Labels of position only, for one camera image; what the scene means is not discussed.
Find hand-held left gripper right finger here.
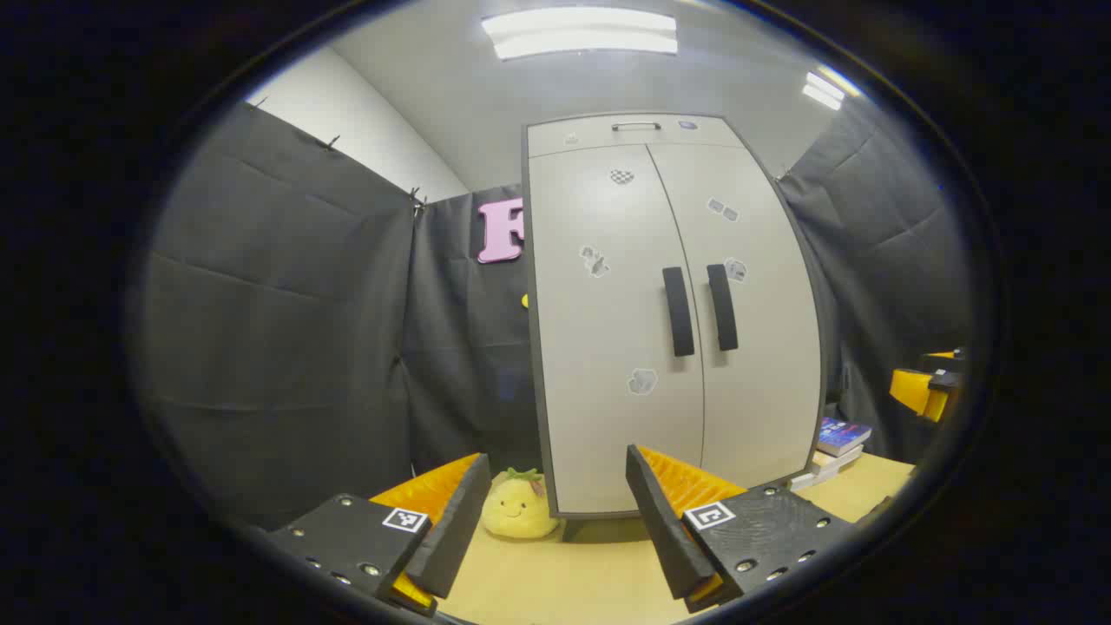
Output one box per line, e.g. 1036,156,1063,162
626,444,856,614

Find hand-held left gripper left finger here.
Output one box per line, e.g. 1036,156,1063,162
265,452,493,617

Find grey shoe cabinet door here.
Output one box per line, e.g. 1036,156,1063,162
647,141,824,489
528,144,706,515

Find grey double-door shoe cabinet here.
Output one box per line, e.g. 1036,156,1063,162
522,113,830,519

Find yellow plush toy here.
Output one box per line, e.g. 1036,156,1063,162
482,467,561,540

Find blue cover book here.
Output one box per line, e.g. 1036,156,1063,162
816,418,872,457

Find tan book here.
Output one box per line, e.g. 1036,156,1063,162
812,444,864,477

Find black backdrop cloth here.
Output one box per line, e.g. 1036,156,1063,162
139,95,973,530

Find small ceiling light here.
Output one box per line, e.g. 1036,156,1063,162
800,68,860,112

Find large ceiling light panel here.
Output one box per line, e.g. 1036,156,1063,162
482,7,680,62

